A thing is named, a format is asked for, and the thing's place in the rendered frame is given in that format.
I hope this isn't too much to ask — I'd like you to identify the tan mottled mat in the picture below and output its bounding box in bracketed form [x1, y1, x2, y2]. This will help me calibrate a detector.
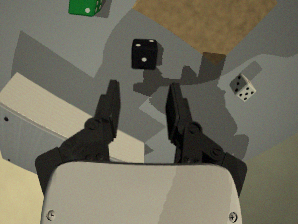
[132, 0, 277, 66]

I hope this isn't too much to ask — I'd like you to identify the white die with black pips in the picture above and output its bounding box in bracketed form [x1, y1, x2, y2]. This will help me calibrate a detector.
[230, 73, 256, 102]

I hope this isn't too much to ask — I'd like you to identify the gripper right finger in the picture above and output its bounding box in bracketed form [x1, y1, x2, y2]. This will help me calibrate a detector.
[165, 83, 247, 198]

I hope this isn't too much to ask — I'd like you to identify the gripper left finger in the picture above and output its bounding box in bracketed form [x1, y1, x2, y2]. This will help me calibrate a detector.
[35, 80, 121, 195]

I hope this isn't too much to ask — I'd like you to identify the green die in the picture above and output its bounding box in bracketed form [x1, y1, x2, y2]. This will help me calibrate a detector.
[68, 0, 102, 17]

